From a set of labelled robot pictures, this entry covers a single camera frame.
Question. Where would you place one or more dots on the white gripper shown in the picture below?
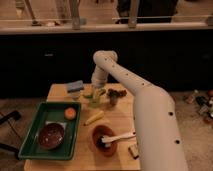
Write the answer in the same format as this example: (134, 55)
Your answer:
(98, 82)

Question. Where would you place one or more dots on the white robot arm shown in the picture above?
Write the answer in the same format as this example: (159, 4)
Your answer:
(157, 132)

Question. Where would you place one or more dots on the clear plastic cup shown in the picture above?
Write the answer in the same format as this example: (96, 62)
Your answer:
(113, 100)

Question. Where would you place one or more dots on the green pepper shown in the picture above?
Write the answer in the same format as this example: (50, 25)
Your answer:
(94, 96)

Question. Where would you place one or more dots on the dark toy food piece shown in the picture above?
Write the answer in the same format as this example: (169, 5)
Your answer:
(116, 93)

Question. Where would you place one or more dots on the blue sponge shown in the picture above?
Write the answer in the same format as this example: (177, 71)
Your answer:
(74, 86)

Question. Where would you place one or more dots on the white plastic spoon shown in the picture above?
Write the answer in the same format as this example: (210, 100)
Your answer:
(110, 139)

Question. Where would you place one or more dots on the brown oval dish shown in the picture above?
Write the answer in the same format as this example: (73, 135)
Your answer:
(99, 133)

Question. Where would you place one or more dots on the dark red bowl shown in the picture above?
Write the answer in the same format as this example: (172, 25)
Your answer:
(50, 138)

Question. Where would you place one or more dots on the small tan block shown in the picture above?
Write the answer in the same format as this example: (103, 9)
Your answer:
(133, 151)

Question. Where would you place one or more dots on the green plastic tray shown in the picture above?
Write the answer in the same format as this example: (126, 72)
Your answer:
(51, 111)

